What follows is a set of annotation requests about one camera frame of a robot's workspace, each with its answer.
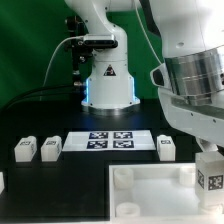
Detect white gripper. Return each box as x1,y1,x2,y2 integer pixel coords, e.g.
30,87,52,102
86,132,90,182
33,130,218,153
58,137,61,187
158,88,224,152

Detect white square tabletop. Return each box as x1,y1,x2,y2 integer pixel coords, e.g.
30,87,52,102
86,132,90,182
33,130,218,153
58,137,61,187
109,163,224,224

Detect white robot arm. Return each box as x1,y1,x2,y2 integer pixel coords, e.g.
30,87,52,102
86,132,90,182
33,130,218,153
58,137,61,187
64,0,224,150

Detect white sheet with markers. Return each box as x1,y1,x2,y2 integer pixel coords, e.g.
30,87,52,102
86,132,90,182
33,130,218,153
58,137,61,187
63,130,155,152

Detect white block left edge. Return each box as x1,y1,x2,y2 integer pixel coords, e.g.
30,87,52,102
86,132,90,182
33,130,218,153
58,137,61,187
0,172,5,195

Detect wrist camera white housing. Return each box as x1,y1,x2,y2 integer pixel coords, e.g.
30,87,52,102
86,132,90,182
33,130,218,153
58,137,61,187
150,63,171,90

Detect black cables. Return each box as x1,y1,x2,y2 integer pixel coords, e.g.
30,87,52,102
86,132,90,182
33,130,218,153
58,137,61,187
0,84,84,113

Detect white cable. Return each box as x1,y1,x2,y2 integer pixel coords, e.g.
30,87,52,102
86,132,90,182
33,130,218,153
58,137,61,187
42,35,85,88

